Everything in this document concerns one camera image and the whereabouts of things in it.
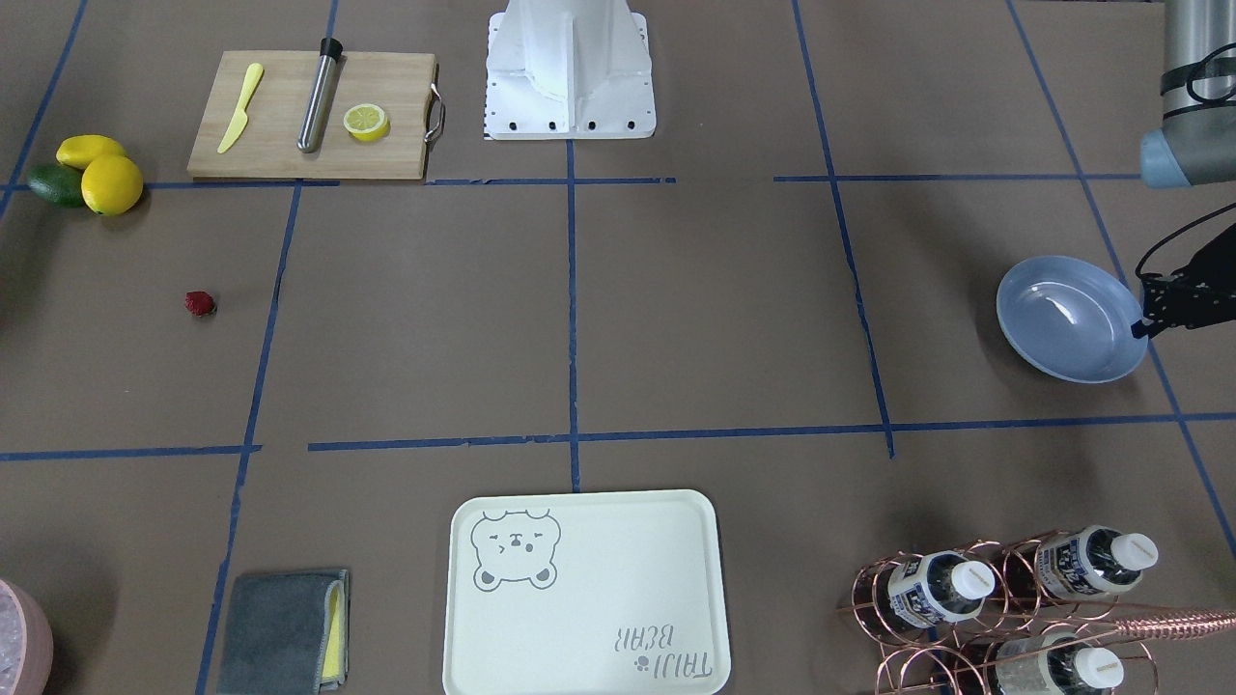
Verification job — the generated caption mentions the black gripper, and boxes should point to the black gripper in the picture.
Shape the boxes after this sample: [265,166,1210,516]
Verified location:
[1131,230,1235,340]

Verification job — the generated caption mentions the blue plastic plate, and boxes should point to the blue plastic plate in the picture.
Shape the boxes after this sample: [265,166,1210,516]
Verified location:
[995,256,1149,385]

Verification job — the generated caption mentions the red strawberry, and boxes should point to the red strawberry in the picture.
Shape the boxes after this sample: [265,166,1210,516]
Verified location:
[183,291,218,318]

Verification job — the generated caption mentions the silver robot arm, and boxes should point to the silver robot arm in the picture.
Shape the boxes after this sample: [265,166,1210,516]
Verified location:
[1132,1,1235,340]

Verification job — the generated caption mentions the bottle white cap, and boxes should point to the bottle white cap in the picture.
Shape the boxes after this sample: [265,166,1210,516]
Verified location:
[986,632,1125,694]
[1031,526,1161,601]
[857,552,997,636]

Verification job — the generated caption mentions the lower bottle white cap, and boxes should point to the lower bottle white cap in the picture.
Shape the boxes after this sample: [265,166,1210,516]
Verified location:
[986,632,1125,694]

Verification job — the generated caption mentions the cream bear tray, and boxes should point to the cream bear tray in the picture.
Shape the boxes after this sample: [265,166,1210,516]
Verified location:
[442,488,732,694]

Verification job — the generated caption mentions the half lemon slice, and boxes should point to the half lemon slice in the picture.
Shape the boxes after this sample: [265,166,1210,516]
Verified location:
[344,104,391,143]

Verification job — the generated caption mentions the steel muddler black tip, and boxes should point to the steel muddler black tip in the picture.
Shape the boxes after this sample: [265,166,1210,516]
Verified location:
[295,37,344,155]

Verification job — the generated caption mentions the yellow sponge cloth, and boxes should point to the yellow sponge cloth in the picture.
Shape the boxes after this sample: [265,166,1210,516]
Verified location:
[319,581,349,690]

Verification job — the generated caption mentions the bamboo cutting board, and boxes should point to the bamboo cutting board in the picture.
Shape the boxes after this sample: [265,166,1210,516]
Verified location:
[188,51,442,181]

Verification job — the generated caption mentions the yellow plastic knife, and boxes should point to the yellow plastic knife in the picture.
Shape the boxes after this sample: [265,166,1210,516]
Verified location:
[216,63,265,155]

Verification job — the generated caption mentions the grey folded cloth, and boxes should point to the grey folded cloth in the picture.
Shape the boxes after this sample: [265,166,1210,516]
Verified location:
[216,568,351,694]

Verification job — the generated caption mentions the round yellow lemon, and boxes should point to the round yellow lemon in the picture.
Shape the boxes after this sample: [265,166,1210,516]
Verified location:
[82,155,145,216]

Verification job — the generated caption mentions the yellow lemon oval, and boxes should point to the yellow lemon oval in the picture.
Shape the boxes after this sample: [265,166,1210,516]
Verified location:
[56,134,127,171]

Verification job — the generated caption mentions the green avocado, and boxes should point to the green avocado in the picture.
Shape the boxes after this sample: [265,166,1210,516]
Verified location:
[26,163,87,209]

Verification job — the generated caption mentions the copper wire bottle rack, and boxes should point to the copper wire bottle rack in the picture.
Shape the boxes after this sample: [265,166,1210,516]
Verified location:
[837,531,1234,694]

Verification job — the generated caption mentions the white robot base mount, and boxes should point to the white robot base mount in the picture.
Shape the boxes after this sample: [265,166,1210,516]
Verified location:
[483,1,658,141]

